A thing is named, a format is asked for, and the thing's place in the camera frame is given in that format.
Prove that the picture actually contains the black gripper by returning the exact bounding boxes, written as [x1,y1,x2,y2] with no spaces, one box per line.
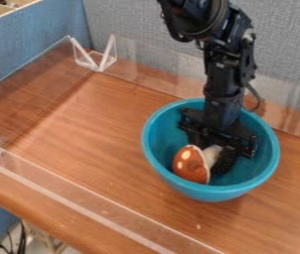
[178,107,257,176]

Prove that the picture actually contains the brown white toy mushroom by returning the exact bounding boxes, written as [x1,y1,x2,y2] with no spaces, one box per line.
[172,145,217,185]

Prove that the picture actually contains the blue plastic bowl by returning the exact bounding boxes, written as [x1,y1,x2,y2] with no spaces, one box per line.
[140,97,281,203]

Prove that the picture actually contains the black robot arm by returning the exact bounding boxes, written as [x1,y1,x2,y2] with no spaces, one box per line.
[156,0,257,176]

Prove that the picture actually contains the clear acrylic back barrier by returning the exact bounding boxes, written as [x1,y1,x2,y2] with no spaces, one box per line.
[104,35,300,137]

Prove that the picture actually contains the clear acrylic barrier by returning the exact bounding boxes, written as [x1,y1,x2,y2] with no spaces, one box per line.
[0,146,225,254]
[0,36,92,147]
[104,35,300,137]

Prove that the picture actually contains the clear acrylic front barrier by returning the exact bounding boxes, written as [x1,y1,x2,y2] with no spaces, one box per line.
[0,146,225,254]

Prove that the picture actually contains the clear acrylic left barrier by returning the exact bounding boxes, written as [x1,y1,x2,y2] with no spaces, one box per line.
[0,36,92,147]

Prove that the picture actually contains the blue partition panel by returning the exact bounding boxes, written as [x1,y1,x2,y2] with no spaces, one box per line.
[0,0,91,80]

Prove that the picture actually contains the clear acrylic corner bracket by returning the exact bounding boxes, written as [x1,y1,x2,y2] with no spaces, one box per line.
[69,35,118,72]

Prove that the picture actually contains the black cables under table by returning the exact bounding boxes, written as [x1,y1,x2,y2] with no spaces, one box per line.
[0,220,29,254]

